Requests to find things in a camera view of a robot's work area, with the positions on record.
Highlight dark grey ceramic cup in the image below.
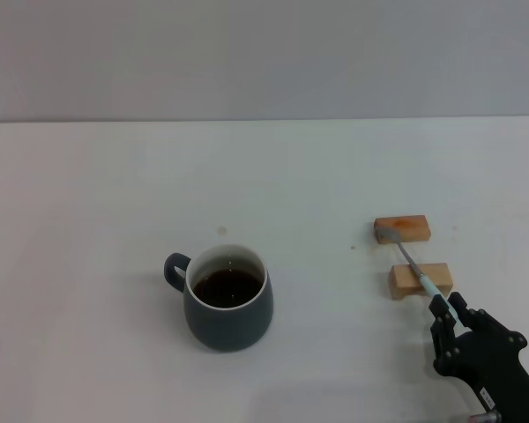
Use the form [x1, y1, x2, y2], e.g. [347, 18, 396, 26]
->
[163, 244, 274, 353]

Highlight plain wooden block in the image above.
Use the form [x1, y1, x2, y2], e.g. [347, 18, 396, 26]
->
[388, 263, 454, 301]

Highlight stained wooden block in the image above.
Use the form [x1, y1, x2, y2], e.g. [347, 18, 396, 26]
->
[374, 214, 432, 245]

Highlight blue handled metal spoon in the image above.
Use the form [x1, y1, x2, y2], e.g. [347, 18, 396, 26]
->
[376, 226, 468, 331]

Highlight dark coffee liquid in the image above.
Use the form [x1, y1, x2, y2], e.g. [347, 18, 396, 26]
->
[191, 268, 265, 309]

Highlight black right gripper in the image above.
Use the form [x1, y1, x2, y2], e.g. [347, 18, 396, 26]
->
[428, 291, 529, 423]

